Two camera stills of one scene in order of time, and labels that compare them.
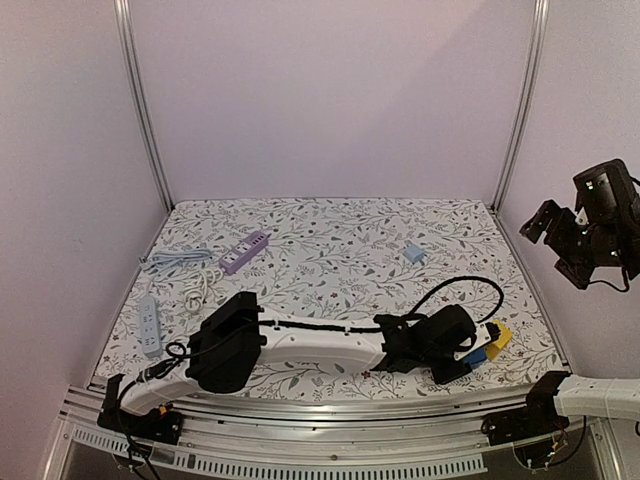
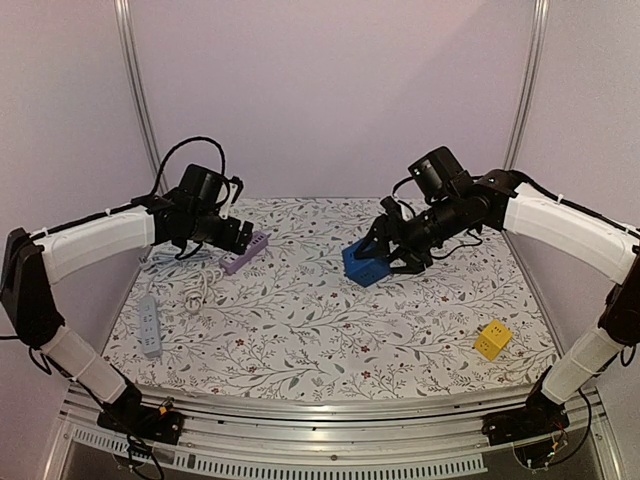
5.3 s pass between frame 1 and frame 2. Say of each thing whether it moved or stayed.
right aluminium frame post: stayed
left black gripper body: moved
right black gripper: moved
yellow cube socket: stayed
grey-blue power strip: stayed
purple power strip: stayed
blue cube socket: moved
